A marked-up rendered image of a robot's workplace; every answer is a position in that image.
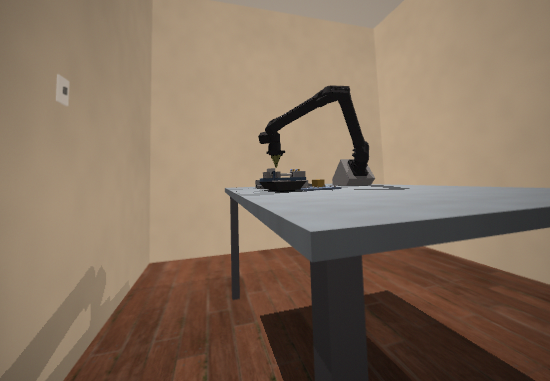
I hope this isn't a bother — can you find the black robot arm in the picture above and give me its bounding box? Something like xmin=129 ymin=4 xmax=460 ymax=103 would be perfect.
xmin=259 ymin=86 xmax=369 ymax=176

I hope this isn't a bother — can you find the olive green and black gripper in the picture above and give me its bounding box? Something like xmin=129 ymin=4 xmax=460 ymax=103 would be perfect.
xmin=267 ymin=142 xmax=285 ymax=168

